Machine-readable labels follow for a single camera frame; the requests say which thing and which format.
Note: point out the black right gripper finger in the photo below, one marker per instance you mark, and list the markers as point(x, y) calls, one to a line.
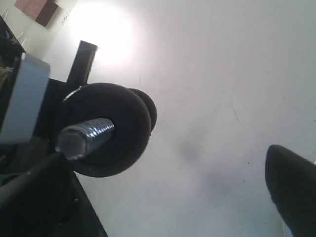
point(291, 182)

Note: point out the chrome threaded dumbbell bar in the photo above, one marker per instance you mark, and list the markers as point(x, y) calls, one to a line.
point(77, 141)

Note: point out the brown ceiling panel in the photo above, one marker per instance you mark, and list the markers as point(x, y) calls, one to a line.
point(40, 11)

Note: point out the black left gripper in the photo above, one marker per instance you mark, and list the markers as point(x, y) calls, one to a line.
point(46, 201)

